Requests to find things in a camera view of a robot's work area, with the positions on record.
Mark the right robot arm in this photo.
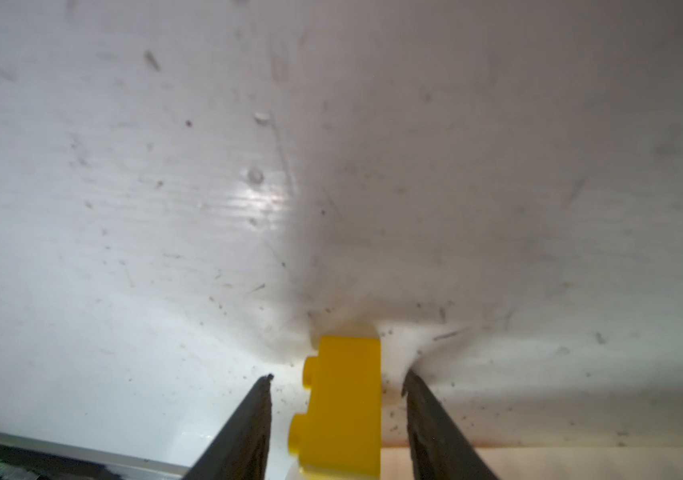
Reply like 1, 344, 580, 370
0, 371, 496, 479

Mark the small yellow lego brick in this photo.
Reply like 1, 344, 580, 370
287, 336, 383, 479

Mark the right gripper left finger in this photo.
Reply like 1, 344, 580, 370
183, 374, 273, 480

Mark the white tray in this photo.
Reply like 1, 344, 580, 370
479, 446, 683, 479

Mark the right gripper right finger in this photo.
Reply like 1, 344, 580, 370
401, 370, 499, 480

